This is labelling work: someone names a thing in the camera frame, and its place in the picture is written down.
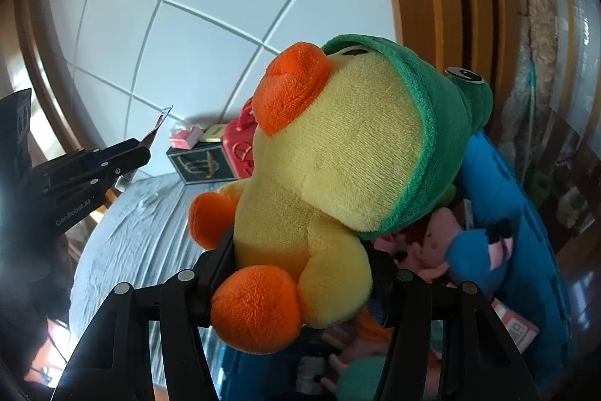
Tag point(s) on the black gift box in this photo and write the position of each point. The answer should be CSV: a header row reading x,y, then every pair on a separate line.
x,y
197,166

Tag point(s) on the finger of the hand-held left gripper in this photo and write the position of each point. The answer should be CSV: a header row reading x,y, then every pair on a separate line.
x,y
126,164
117,150

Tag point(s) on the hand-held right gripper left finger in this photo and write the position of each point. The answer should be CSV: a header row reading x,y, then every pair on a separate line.
x,y
211,279

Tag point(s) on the yellow duck plush green hood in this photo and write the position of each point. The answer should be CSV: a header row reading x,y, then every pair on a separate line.
x,y
338,157

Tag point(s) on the pale yellow flat box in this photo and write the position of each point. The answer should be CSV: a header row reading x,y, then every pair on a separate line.
x,y
213,133

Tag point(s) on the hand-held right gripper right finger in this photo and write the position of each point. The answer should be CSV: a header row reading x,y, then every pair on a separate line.
x,y
382,274

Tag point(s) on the red toy suitcase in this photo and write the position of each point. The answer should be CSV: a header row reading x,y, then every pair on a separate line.
x,y
237,157

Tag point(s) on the blue plastic crate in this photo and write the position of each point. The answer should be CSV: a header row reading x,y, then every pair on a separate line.
x,y
516,204

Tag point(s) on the pink pig plush blue shirt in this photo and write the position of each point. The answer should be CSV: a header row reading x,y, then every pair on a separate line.
x,y
474,260

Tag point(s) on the rolled patterned rug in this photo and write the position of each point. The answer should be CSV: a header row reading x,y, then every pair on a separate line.
x,y
535,30

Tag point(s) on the pink box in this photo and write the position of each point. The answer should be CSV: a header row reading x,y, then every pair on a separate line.
x,y
514,328

